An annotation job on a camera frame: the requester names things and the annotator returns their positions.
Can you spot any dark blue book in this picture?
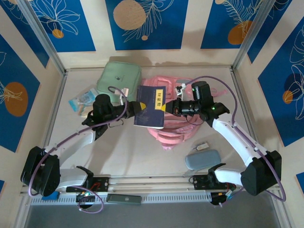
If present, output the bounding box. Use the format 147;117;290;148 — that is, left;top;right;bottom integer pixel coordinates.
133;85;167;130

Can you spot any pink student backpack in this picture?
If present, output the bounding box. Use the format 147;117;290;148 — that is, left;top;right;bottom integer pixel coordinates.
141;75;225;151

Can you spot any grey glasses case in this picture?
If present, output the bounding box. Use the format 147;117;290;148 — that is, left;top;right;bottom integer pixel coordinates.
185;149;221;171

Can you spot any beige snack packet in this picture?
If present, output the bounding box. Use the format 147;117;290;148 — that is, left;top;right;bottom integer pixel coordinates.
79;104;93;118

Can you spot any blue snack packet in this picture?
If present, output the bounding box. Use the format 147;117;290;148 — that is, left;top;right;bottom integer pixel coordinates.
68;89;95;112

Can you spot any mint green zip pouch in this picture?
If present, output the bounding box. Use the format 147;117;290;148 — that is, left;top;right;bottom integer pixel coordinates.
96;61;143;103

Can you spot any small adapter circuit board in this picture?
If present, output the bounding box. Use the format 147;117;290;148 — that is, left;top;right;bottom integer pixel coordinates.
210;190;238;207
76;191;95;202

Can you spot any dark green flat device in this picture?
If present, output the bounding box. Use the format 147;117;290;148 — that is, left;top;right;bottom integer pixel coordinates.
106;194;143;205

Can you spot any small blue block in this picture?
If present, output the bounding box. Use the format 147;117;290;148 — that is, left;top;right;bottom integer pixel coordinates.
42;191;59;200

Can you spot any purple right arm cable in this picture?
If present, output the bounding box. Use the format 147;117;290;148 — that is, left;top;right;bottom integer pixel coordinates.
187;75;287;207

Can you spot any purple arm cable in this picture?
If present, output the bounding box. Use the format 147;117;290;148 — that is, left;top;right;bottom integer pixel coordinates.
187;75;287;207
28;86;130;214

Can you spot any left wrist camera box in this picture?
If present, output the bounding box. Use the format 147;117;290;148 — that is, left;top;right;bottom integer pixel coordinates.
118;87;131;105

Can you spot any aluminium mounting rail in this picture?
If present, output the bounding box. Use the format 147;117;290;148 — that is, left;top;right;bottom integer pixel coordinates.
20;175;282;194

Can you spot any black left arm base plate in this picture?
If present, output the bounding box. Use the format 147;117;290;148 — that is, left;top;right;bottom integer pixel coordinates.
66;176;110;193

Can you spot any aluminium frame post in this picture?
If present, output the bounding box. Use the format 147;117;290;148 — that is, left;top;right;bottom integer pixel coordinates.
232;0;277;72
18;0;67;75

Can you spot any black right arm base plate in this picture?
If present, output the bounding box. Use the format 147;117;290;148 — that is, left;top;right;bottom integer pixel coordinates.
192;174;236;190

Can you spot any grey slotted cable duct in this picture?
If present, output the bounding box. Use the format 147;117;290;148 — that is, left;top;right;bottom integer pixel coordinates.
30;192;212;205

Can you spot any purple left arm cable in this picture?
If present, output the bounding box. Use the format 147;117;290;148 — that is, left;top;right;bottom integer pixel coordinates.
28;86;130;214

